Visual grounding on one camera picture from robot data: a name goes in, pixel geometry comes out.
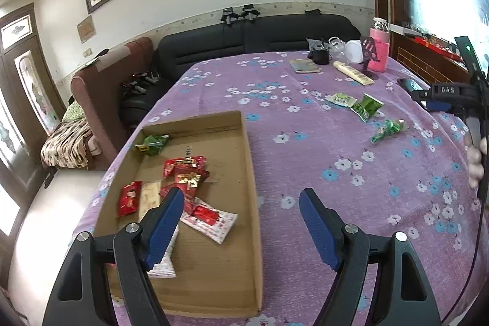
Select black clamp device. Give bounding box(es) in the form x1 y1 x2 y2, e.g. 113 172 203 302
221 7 240 26
240 4 261 21

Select dark red foil snack packet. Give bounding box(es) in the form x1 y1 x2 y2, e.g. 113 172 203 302
173 169 211 201

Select small green snack packet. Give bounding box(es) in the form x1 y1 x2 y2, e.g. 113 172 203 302
351 93 385 123

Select black smartphone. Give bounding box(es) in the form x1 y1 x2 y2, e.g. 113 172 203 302
397 78 431 94

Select small red black-label packet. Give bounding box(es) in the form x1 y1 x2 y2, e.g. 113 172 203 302
117 180 143 218

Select brown patterned blanket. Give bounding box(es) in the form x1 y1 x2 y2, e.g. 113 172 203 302
40 117 94 171

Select black leather sofa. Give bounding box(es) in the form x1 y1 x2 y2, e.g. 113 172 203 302
121 13 362 129

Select red packet gold emblem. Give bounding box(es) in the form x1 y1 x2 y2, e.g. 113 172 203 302
163 156 207 178

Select small black box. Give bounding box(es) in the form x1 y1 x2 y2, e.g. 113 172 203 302
307 38 331 65

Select small wall plaque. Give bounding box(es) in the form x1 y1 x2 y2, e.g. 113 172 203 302
76 15 95 43

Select cream coloured tube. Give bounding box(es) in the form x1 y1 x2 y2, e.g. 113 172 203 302
333 60 375 86

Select black devices pile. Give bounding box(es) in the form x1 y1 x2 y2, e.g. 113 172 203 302
121 69 162 97

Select pink knit-sleeve bottle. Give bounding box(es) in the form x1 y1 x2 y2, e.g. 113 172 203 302
368 17 391 73

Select pale green pastry packet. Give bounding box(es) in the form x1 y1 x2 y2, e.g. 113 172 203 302
324 92 358 108

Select cardboard box tray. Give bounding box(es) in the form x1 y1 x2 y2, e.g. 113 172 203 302
93 110 264 320

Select olive booklet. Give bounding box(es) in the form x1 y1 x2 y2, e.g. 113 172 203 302
289 58 322 75

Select green pillow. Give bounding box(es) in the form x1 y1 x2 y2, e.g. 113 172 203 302
60 100 87 123

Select black cable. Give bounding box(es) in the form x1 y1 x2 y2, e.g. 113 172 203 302
442 154 489 326

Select brown armchair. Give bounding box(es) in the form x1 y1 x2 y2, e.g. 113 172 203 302
70 36 154 171

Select yellow cake clear packet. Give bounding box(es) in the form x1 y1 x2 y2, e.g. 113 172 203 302
138 180 164 220

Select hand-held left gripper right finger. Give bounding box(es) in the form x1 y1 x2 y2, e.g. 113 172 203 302
299 188 442 326

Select wooden cabinet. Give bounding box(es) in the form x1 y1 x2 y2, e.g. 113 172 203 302
393 31 471 85

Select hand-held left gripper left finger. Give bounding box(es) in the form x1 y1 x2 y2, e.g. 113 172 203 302
42 187 186 326

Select black phone stand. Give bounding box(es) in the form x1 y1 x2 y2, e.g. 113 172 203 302
359 36 380 79

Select clear plastic cup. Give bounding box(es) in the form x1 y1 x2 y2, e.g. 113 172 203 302
328 36 347 56

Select person's right hand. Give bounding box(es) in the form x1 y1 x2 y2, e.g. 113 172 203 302
465 134 489 190

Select white red patterned snack packet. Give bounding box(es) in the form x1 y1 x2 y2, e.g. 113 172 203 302
147 226 179 279
179 197 238 245

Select wooden glass door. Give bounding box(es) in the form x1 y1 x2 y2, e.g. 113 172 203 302
0 3 66 239

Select white cup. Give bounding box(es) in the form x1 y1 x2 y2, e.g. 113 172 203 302
343 40 364 64

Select purple floral tablecloth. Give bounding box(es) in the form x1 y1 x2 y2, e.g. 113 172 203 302
82 50 489 326

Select green clear candy packet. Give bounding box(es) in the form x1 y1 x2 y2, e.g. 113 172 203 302
370 119 406 144

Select large green snack packet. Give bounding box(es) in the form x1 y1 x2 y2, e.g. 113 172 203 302
135 134 170 156

